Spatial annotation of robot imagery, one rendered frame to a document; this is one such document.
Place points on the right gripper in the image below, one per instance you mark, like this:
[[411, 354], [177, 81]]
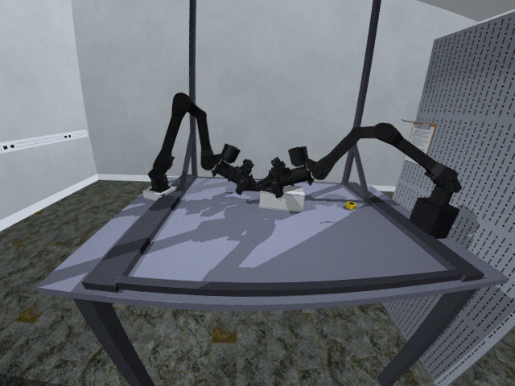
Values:
[[236, 178]]

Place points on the white box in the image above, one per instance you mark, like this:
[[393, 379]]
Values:
[[291, 200]]

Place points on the white ruled paper sheet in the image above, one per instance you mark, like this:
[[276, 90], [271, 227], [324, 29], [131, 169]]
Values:
[[420, 138]]

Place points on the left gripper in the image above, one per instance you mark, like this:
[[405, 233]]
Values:
[[275, 187]]

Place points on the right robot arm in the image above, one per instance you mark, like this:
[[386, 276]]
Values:
[[162, 162]]

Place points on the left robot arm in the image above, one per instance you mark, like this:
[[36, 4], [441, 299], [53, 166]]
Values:
[[443, 175]]

